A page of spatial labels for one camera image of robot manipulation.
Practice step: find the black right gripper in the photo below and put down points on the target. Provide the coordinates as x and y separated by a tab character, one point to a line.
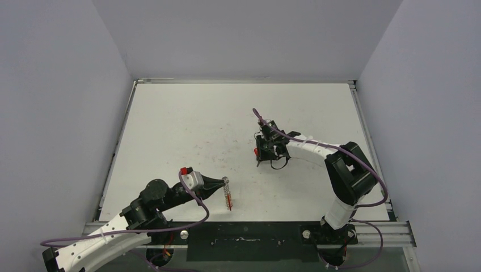
265	151

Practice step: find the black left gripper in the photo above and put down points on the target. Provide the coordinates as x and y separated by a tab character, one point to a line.
210	185

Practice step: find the large keyring with red grip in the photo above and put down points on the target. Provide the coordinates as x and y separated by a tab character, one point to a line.
227	193

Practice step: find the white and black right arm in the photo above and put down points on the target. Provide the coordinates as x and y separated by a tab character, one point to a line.
349	170

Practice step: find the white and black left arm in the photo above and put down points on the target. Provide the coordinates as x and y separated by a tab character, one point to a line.
141	223

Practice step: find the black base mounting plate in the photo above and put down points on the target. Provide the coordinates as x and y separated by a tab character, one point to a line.
255	241

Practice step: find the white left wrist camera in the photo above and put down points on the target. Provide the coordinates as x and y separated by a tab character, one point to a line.
192	179

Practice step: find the aluminium front rail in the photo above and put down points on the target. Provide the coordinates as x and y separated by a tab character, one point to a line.
395	235

